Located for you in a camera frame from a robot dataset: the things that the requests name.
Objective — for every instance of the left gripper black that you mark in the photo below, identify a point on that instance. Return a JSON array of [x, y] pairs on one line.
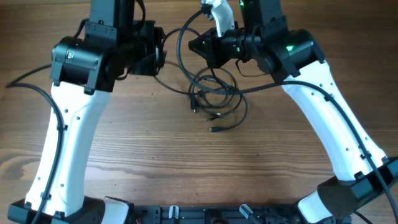
[[157, 33]]

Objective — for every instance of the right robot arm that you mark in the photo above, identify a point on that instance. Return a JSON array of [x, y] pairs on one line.
[[295, 61]]

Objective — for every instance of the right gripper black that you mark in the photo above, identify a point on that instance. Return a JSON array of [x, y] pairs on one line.
[[213, 52]]

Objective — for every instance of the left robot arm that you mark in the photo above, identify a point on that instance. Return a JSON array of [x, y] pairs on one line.
[[107, 47]]

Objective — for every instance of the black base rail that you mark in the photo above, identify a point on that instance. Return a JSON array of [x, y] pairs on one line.
[[174, 214]]

